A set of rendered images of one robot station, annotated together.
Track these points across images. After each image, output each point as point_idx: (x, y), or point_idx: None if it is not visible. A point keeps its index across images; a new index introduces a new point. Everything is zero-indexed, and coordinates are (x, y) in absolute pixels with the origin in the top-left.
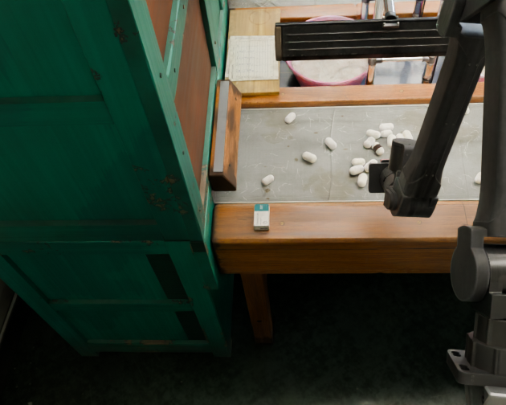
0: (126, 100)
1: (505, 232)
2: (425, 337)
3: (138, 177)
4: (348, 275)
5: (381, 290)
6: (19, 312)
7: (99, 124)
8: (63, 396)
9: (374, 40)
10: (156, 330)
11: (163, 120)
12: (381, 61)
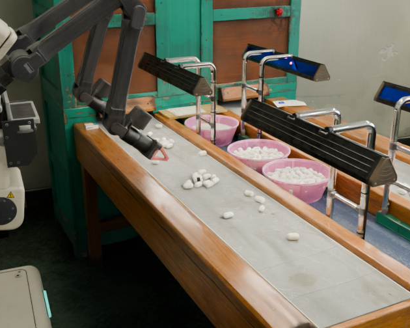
0: None
1: (20, 28)
2: (129, 322)
3: (54, 54)
4: (157, 282)
5: (154, 297)
6: None
7: None
8: (30, 222)
9: (157, 67)
10: (66, 205)
11: None
12: (198, 117)
